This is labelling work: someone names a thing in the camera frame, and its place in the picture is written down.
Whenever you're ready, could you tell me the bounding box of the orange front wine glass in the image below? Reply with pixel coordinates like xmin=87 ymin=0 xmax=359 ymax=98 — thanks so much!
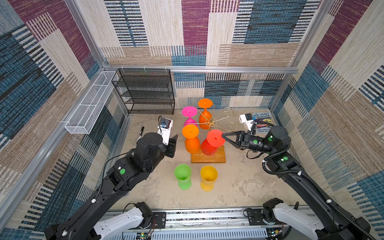
xmin=182 ymin=125 xmax=201 ymax=154

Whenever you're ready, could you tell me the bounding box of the black marker pen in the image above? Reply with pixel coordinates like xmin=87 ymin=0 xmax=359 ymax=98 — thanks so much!
xmin=137 ymin=126 xmax=145 ymax=141

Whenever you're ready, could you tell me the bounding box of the white mesh basket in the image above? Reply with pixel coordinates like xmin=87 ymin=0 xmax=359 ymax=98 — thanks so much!
xmin=65 ymin=71 xmax=117 ymax=135

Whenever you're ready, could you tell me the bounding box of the orange back wine glass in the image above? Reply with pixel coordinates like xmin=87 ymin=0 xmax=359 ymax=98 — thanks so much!
xmin=198 ymin=99 xmax=213 ymax=130

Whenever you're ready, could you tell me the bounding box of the green plastic wine glass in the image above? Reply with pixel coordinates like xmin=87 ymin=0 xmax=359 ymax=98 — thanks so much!
xmin=174 ymin=164 xmax=192 ymax=190

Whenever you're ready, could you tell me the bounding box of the yellow plastic wine glass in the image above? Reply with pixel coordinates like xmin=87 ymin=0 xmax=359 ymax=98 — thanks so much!
xmin=200 ymin=166 xmax=218 ymax=192

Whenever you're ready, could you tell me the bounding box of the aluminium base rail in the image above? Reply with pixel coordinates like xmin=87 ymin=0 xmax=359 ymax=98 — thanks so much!
xmin=74 ymin=205 xmax=340 ymax=240

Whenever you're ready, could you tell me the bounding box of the orange wine glass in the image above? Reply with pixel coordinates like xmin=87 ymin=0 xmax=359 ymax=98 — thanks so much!
xmin=182 ymin=125 xmax=201 ymax=154
xmin=198 ymin=99 xmax=213 ymax=130

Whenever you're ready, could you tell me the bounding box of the paperback book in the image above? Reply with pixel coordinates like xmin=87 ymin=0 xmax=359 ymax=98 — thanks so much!
xmin=251 ymin=112 xmax=272 ymax=135

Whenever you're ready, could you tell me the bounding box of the wooden rack base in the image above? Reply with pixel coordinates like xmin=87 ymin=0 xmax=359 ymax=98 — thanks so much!
xmin=191 ymin=146 xmax=226 ymax=164

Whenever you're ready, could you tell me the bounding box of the red plastic wine glass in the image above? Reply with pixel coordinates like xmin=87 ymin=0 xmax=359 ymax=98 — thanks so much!
xmin=201 ymin=130 xmax=225 ymax=156

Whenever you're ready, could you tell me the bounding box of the black wire shelf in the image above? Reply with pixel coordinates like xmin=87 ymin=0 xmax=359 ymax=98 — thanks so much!
xmin=112 ymin=69 xmax=176 ymax=115

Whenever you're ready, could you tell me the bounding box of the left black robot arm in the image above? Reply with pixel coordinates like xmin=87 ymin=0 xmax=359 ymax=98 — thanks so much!
xmin=45 ymin=133 xmax=178 ymax=240

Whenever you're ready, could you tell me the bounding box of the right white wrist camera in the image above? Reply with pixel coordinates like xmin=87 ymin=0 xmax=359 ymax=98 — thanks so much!
xmin=239 ymin=113 xmax=255 ymax=131

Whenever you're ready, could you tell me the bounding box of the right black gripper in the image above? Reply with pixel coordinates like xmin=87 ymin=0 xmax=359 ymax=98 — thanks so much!
xmin=221 ymin=130 xmax=275 ymax=154

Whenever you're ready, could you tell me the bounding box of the pink plastic wine glass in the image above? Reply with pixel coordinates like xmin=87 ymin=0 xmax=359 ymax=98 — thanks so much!
xmin=182 ymin=106 xmax=198 ymax=126

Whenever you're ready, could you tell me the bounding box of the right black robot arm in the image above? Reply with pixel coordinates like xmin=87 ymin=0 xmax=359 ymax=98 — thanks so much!
xmin=222 ymin=126 xmax=374 ymax=240

